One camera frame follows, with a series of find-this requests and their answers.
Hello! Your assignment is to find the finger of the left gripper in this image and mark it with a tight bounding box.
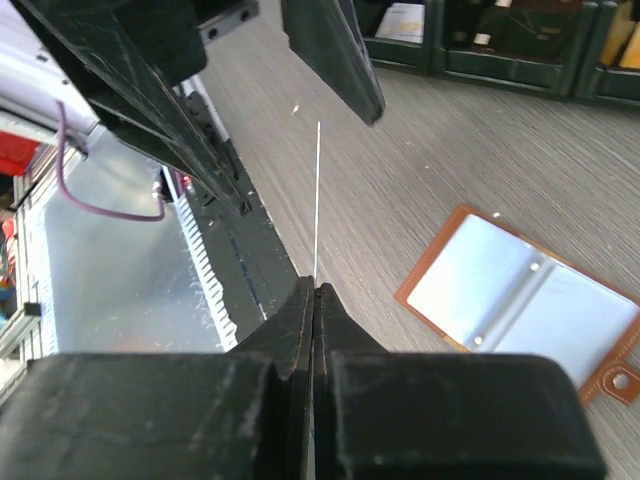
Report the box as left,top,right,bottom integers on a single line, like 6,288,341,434
14,1,251,215
280,0,385,126

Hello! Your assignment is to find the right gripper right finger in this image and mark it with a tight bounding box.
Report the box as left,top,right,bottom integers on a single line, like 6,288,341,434
313,284,607,479

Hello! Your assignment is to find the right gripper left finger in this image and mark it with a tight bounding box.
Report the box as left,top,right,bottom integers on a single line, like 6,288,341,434
1,277,314,479

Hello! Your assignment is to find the brown leather card holder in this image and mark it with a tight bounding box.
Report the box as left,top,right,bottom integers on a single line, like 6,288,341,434
395,204,639,405

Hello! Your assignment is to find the black card organizer tray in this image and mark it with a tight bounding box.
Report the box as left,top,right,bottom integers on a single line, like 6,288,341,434
355,1,639,108

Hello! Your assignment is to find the gold card upper slot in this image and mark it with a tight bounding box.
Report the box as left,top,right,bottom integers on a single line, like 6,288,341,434
600,1,639,70

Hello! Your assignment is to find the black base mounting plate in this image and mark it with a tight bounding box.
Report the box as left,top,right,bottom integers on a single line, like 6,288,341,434
179,89,301,326

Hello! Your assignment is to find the white slotted cable duct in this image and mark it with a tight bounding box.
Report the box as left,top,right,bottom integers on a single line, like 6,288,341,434
163,167,238,352

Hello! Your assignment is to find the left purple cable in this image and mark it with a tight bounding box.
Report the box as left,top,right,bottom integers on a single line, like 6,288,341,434
54,99,167,224

